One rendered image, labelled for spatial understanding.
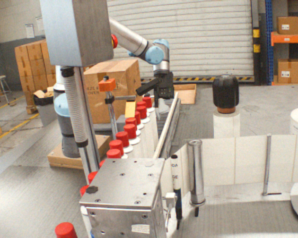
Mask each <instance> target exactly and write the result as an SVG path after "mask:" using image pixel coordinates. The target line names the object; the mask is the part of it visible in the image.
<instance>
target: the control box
mask: <svg viewBox="0 0 298 238"><path fill-rule="evenodd" d="M40 5H41V12H42V17H43V23H44V31H45V37H46V42H47V48H48V53H49V58H50V64H51V65H56V66H67V67H79V68H83V67H87V66H91V65H94V64H97V63H101V62H105V61H108V60H112V59H113V58H114V50H113V40H112V36H111V29H110V22H109V15H108V8H107V1H106V0H40Z"/></svg>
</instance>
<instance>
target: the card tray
mask: <svg viewBox="0 0 298 238"><path fill-rule="evenodd" d="M173 86H174V93H175V94H176V92H178V98H181V105H182V104H195V97H196V84H191V85H173ZM151 102H152V104H153V102H154V98H151Z"/></svg>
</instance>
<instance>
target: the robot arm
mask: <svg viewBox="0 0 298 238"><path fill-rule="evenodd" d="M109 22H110V29H111V34H114V35H115V36H116V38H117V40H118V45H120V46H122V47H123V48H125V49H126V50H127V53H128V55H129V56H131V57H134V58H135V57H136V58H140V59H142V60H144V61H146V62H147V63H149V64H152V65H153V72H154V77H156V78H155V79H153V80H151V81H150V82H148V83H146V84H145V85H143V86H141V87H139V88H137V89H136V93H137V95H139V96H142V95H144V94H145V93H147V92H149V91H150V90H152V89H154V104H155V112H156V117H157V119H158V120H160V115H161V114H163V113H167V112H169V111H170V107H169V106H168V105H165V101H164V100H163V99H166V100H170V99H174V98H175V93H174V86H173V77H174V75H173V72H170V59H169V52H170V49H169V43H168V41H167V40H164V39H157V40H155V41H154V42H153V43H150V42H149V41H147V40H146V39H144V38H143V37H141V36H140V35H138V34H137V33H135V32H133V31H132V30H131V29H129V28H127V27H125V26H124V25H122V24H121V23H119V22H118V21H116V20H114V19H113V18H111V17H110V16H109ZM61 68H62V66H56V84H55V85H54V86H53V93H54V97H53V103H54V108H55V111H56V114H57V118H58V122H59V125H60V129H61V134H62V145H61V149H62V153H63V155H64V156H65V157H68V158H81V156H80V152H79V148H78V147H77V146H76V144H75V136H74V132H73V127H72V123H71V119H70V112H69V108H68V103H67V99H66V93H65V88H64V84H63V77H62V76H61V71H60V69H61Z"/></svg>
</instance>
